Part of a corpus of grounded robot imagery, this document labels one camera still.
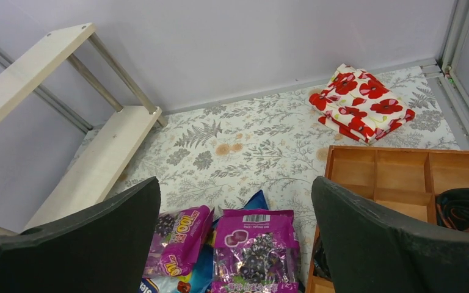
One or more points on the blue candy bag middle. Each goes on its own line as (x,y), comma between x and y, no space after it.
(199,280)

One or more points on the aluminium frame post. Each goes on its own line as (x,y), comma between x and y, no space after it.
(451,83)

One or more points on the red poppy folded cloth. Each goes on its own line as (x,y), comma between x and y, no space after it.
(357,105)

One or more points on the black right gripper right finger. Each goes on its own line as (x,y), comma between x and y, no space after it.
(371,248)

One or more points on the blue candy bag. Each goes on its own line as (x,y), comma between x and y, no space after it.
(199,280)
(257,201)

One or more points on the purple candy bag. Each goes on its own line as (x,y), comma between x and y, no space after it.
(256,250)
(178,239)

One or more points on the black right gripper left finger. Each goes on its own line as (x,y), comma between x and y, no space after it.
(102,248)

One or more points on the blue candy bag right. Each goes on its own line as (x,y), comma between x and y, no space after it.
(257,201)

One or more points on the black orange rolled item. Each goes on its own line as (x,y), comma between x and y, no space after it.
(452,207)

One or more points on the wooden compartment tray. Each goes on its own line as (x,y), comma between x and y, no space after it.
(405,180)

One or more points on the floral table mat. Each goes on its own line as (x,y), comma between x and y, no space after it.
(223,154)

